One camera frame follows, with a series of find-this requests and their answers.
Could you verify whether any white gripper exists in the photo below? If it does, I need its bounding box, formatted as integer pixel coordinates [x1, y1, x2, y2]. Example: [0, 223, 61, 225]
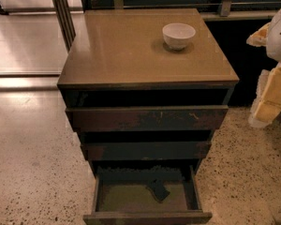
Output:
[246, 23, 281, 128]

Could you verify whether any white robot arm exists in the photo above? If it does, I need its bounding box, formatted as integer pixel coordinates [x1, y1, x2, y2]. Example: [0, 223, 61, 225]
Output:
[246, 8, 281, 128]

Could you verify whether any top dark drawer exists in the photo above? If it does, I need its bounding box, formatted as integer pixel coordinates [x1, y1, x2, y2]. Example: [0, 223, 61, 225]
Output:
[66, 105, 228, 132]

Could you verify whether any dark drawer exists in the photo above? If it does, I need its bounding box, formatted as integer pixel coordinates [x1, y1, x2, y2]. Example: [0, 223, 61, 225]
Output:
[66, 105, 228, 132]
[81, 141, 211, 160]

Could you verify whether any middle dark drawer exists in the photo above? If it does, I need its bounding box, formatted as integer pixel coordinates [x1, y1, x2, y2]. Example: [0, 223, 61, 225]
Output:
[81, 141, 211, 160]

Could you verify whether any brown drawer cabinet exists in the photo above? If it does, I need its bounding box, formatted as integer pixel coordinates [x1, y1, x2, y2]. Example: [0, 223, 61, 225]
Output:
[57, 8, 238, 168]

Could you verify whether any open bottom drawer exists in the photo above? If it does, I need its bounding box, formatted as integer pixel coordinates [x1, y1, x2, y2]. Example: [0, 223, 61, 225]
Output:
[83, 166, 212, 225]

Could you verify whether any white ceramic bowl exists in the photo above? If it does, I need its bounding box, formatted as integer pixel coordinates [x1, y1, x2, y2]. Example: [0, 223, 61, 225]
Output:
[162, 22, 196, 51]

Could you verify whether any metal door frame post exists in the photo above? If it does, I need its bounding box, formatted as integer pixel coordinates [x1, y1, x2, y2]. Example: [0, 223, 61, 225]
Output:
[52, 0, 76, 51]

